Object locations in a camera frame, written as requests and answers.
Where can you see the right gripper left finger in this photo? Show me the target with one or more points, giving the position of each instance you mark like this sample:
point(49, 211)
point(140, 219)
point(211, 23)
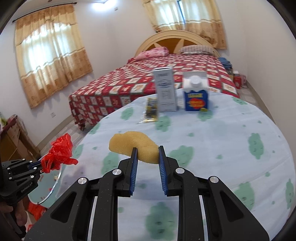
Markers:
point(88, 206)

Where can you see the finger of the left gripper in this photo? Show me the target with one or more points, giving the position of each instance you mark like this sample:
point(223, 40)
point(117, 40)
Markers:
point(38, 168)
point(35, 164)

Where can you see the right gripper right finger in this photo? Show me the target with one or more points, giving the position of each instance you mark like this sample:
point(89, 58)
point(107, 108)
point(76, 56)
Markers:
point(208, 209)

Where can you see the red plastic bag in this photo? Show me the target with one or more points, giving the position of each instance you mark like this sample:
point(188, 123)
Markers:
point(60, 153)

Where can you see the yellow sponge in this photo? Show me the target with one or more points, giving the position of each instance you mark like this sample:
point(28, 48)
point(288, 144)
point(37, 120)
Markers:
point(147, 149)

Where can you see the teal plastic trash bin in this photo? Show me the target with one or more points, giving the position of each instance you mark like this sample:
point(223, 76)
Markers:
point(48, 185)

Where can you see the person's left hand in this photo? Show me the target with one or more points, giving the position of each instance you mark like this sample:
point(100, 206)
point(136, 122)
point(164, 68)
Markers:
point(20, 213)

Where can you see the brown wooden cabinet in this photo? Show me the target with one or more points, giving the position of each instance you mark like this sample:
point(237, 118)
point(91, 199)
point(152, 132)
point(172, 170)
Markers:
point(15, 142)

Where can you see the red bag on floor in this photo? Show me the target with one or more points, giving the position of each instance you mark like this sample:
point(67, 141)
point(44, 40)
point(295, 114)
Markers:
point(36, 210)

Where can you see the beige curtain left window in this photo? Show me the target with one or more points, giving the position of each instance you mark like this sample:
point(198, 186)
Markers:
point(49, 52)

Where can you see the beige curtain window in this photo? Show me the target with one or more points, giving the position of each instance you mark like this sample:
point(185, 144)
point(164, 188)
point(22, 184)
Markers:
point(49, 52)
point(200, 17)

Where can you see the dark small snack packet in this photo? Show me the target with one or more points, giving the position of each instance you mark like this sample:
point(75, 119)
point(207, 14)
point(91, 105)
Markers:
point(151, 111)

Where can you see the blue white milk carton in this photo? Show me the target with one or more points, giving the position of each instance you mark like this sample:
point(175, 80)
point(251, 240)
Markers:
point(195, 87)

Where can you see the tall grey white carton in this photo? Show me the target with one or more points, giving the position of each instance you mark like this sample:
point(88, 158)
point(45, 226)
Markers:
point(165, 89)

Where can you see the pink pillow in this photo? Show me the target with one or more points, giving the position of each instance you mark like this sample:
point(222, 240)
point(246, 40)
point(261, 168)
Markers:
point(156, 52)

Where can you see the plaid pillow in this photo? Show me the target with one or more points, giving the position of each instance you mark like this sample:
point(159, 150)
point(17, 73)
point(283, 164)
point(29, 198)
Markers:
point(197, 49)

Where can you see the bed with red quilt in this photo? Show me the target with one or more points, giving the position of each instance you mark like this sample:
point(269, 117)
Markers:
point(121, 86)

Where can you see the beige curtain right window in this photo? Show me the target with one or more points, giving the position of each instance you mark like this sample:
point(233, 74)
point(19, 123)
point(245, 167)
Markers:
point(200, 17)

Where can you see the wall power socket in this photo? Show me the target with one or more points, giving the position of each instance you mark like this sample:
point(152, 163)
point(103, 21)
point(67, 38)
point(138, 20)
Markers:
point(53, 114)

